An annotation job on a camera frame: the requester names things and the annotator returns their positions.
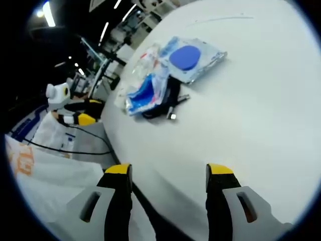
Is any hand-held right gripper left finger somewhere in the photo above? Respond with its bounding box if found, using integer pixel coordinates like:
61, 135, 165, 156
49, 163, 133, 241

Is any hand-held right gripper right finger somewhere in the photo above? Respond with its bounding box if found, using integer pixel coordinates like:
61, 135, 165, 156
205, 163, 295, 241

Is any small clear plastic packet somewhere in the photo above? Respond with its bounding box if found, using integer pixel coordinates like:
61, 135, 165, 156
114, 84, 132, 109

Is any blue and white packet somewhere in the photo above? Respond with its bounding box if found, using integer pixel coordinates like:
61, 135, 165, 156
124, 67, 172, 116

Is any clear packet with red print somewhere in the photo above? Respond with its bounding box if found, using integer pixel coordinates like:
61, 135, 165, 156
131, 43, 168, 85

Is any clear packet with blue oval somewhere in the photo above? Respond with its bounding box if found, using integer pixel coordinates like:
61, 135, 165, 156
160, 36, 228, 85

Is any blue and white panel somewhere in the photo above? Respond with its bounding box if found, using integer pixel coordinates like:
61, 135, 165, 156
9, 104, 49, 141

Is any black stand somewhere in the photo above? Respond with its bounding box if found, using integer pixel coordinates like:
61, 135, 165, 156
89, 49, 127, 97

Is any white bag with orange print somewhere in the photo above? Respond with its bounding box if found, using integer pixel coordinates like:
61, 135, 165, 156
4, 134, 107, 226

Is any white table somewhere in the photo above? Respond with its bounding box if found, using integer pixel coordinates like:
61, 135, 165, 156
101, 0, 318, 241

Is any ceiling light strip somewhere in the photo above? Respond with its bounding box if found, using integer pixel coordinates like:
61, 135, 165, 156
42, 1, 56, 28
121, 4, 137, 22
99, 22, 110, 43

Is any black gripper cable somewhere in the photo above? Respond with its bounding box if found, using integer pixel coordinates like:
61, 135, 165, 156
24, 122, 111, 156

